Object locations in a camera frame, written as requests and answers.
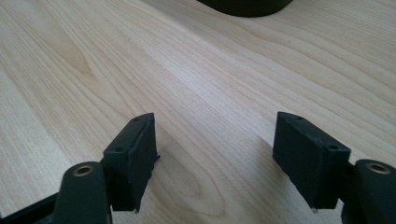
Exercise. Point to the black round object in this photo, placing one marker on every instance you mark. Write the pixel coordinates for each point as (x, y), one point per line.
(246, 6)

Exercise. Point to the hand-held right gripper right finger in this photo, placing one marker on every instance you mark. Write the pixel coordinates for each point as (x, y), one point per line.
(308, 161)

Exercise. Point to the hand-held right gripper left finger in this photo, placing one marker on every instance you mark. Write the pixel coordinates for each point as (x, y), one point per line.
(132, 165)

